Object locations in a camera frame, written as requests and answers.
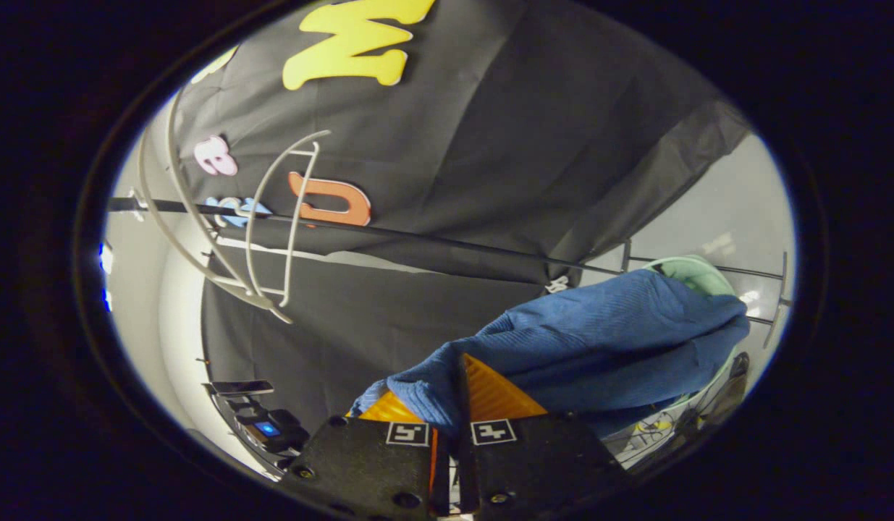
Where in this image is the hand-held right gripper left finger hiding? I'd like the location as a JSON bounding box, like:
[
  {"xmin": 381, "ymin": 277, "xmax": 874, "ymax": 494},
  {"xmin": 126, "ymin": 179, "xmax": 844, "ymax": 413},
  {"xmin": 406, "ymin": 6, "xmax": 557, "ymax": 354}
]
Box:
[{"xmin": 280, "ymin": 391, "xmax": 447, "ymax": 520}]

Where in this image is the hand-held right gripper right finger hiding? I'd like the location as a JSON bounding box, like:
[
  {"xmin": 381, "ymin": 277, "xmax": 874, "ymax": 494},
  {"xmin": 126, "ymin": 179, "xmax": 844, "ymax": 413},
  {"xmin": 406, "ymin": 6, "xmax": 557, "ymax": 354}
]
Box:
[{"xmin": 457, "ymin": 353, "xmax": 628, "ymax": 516}]

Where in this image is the blue corduroy shirt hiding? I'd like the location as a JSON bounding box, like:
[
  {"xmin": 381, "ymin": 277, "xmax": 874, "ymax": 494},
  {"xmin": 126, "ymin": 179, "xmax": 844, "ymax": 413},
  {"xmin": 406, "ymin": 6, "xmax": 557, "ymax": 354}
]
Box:
[{"xmin": 349, "ymin": 269, "xmax": 751, "ymax": 439}]

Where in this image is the white hanger with taped hook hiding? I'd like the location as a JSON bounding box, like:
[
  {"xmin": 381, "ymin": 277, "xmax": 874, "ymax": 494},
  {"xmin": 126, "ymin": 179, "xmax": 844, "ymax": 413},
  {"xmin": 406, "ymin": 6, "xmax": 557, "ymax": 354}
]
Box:
[{"xmin": 132, "ymin": 87, "xmax": 295, "ymax": 325}]

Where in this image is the green laundry hamper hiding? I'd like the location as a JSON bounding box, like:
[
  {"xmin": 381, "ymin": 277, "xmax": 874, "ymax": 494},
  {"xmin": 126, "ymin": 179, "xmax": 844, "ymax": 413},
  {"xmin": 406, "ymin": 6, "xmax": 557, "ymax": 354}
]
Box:
[{"xmin": 599, "ymin": 255, "xmax": 750, "ymax": 464}]

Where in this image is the white plastic hanger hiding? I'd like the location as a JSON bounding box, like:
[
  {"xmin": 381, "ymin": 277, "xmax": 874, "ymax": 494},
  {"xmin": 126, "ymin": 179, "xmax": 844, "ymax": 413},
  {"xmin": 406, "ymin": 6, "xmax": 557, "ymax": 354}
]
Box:
[{"xmin": 243, "ymin": 130, "xmax": 332, "ymax": 308}]

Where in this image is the black clothes rack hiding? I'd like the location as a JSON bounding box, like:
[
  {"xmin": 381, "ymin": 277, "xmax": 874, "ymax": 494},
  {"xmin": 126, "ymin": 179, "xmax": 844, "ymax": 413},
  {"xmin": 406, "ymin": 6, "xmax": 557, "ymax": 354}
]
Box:
[{"xmin": 106, "ymin": 197, "xmax": 793, "ymax": 350}]

